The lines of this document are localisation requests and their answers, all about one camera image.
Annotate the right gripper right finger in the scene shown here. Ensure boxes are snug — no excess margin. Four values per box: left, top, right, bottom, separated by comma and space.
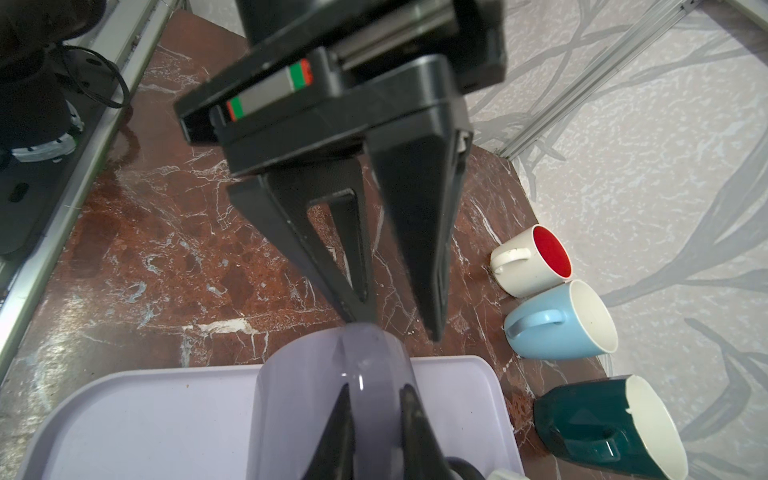
399, 384, 454, 479

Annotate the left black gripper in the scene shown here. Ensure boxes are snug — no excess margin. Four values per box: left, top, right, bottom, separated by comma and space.
174, 1, 507, 342

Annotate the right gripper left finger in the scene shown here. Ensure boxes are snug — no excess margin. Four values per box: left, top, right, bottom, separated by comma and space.
302, 384, 355, 480

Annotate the lavender purple mug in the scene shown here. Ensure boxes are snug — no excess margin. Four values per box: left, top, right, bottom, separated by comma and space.
247, 323, 417, 479

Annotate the white mug red interior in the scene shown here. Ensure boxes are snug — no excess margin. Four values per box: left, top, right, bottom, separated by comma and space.
489, 224, 574, 298

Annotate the dark green mug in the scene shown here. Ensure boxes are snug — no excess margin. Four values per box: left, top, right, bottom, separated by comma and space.
533, 375, 689, 479

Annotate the light blue mug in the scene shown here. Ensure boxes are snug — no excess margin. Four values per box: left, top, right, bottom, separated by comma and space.
504, 280, 619, 360

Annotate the lavender rectangular tray mat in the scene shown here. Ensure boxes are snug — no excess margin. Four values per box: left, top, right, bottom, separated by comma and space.
18, 356, 523, 479

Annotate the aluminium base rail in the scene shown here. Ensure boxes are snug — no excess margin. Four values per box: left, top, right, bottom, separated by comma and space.
1, 1, 177, 368

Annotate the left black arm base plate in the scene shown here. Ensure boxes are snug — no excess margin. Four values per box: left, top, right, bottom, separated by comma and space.
1, 107, 105, 260

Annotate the aluminium frame crossbar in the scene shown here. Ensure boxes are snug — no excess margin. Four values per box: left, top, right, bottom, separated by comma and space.
497, 1, 700, 158

